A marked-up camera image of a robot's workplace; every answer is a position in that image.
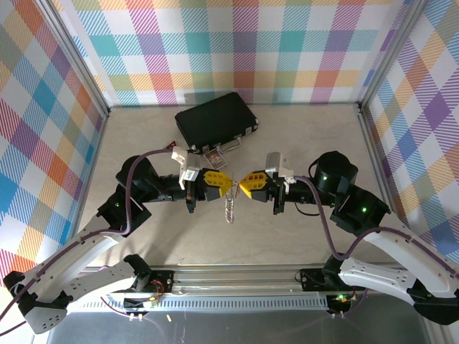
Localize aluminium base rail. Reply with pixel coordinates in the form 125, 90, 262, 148
80, 264, 363, 298

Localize aluminium table edge rail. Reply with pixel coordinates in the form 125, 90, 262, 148
66, 107, 112, 252
356, 102, 413, 262

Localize aluminium frame post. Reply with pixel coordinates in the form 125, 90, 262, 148
356, 0, 431, 112
37, 0, 111, 118

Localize small colourful picture card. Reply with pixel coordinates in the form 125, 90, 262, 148
203, 149, 227, 170

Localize black electronics board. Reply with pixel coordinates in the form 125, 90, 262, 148
123, 295, 161, 310
326, 292, 356, 312

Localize grey slotted cable duct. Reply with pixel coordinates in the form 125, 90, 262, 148
77, 295, 330, 313

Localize black briefcase with metal handle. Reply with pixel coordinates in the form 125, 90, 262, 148
174, 92, 260, 156

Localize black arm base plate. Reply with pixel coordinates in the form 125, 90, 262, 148
300, 267, 345, 292
134, 269, 176, 293

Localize thin black cable loop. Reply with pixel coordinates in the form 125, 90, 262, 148
295, 202, 323, 216

